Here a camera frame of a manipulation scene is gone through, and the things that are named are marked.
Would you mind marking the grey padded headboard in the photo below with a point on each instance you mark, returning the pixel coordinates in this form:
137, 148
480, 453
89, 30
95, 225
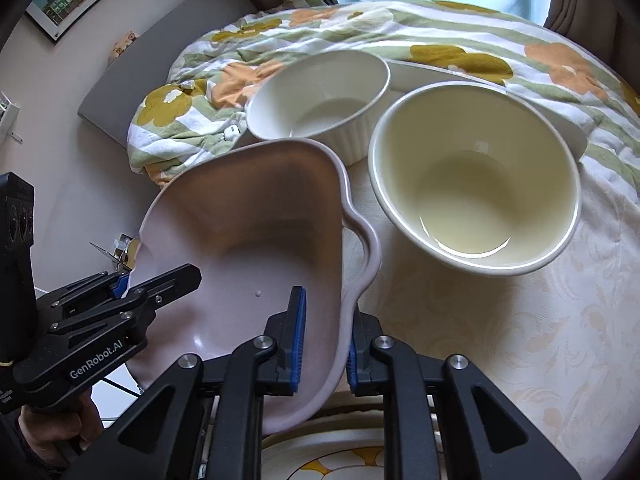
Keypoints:
150, 70

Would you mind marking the yellow cartoon print plate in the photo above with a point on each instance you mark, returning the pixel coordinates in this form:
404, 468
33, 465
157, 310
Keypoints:
325, 455

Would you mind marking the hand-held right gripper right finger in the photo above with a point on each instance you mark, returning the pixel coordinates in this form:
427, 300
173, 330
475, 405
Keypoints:
352, 366

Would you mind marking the floral striped blanket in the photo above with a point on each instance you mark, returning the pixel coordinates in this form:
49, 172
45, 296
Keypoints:
350, 25

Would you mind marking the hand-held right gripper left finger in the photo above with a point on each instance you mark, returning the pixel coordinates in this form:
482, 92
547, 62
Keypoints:
298, 342

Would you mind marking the person's left hand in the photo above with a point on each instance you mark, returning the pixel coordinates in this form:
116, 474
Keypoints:
55, 430

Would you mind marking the white earbuds case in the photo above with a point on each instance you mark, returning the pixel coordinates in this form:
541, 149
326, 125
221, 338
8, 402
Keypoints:
231, 135

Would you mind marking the cream round bowl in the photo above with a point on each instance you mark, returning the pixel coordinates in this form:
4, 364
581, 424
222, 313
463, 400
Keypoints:
475, 195

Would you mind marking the white ribbed bowl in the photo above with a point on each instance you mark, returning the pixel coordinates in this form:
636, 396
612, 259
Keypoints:
320, 105

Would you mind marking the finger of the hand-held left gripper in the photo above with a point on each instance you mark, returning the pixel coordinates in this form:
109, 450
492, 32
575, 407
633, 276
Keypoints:
167, 282
119, 287

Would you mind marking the pink wavy-rim bowl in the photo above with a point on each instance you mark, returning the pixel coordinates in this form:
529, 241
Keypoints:
240, 240

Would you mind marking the small toy figure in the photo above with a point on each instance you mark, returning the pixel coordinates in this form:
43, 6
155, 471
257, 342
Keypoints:
124, 42

